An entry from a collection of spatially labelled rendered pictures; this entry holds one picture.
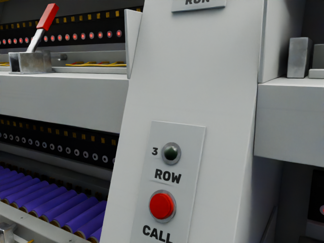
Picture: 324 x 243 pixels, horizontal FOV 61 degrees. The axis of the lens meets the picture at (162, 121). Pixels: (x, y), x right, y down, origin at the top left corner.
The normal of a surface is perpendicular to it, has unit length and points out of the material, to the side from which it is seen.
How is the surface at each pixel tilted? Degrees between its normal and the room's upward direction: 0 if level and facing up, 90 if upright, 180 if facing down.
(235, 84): 90
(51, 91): 111
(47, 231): 21
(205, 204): 90
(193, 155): 90
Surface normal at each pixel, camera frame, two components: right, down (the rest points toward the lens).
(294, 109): -0.51, 0.20
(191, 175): -0.49, -0.16
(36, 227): -0.01, -0.97
